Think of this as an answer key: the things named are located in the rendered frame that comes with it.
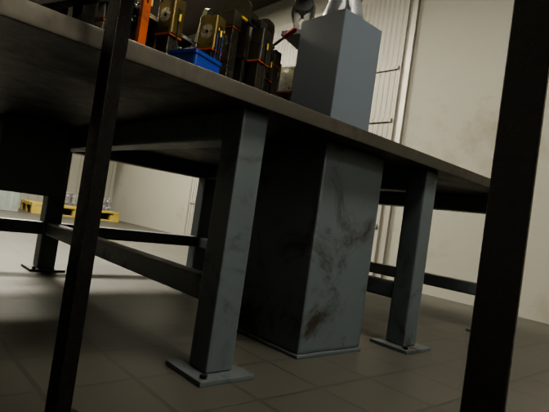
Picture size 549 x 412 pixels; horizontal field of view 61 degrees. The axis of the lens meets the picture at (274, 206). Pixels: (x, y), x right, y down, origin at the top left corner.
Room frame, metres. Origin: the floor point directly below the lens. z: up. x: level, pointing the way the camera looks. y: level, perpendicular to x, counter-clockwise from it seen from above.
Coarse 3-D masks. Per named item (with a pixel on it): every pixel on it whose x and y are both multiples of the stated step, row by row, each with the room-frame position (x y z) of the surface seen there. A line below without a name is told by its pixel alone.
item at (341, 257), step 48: (288, 144) 1.51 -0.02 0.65; (336, 144) 1.41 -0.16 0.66; (288, 192) 1.49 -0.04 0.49; (336, 192) 1.43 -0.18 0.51; (288, 240) 1.46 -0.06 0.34; (336, 240) 1.45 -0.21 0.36; (288, 288) 1.44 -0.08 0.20; (336, 288) 1.48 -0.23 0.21; (288, 336) 1.42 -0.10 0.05; (336, 336) 1.50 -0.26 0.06
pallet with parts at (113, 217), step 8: (24, 200) 6.84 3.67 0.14; (32, 200) 7.03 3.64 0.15; (72, 200) 7.26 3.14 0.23; (104, 200) 7.29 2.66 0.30; (24, 208) 6.95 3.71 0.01; (32, 208) 6.40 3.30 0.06; (40, 208) 6.46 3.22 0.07; (64, 208) 7.30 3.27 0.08; (72, 208) 6.72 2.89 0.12; (104, 208) 7.30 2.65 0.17; (64, 216) 6.66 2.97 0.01; (72, 216) 6.73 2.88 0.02; (104, 216) 7.36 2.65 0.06; (112, 216) 7.09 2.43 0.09
